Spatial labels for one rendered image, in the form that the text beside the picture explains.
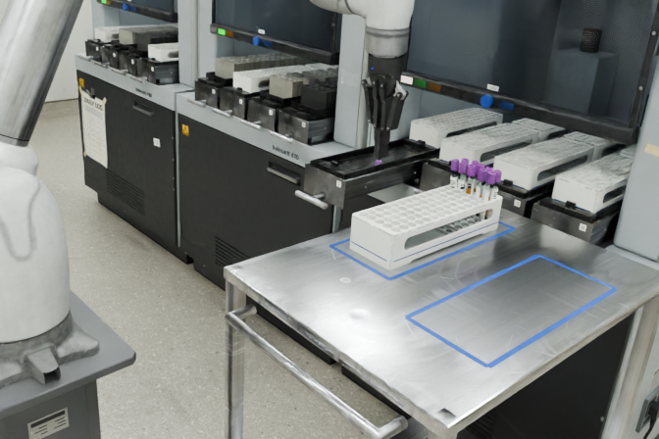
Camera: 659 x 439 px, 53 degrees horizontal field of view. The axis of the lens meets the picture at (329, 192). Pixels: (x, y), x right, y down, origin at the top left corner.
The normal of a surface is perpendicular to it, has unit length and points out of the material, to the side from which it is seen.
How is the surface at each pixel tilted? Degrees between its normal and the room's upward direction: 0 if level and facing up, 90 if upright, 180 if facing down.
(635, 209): 90
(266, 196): 90
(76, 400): 90
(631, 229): 90
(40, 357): 7
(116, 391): 0
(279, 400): 0
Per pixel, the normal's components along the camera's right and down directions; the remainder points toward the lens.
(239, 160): -0.73, 0.21
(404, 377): 0.07, -0.93
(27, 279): 0.69, 0.26
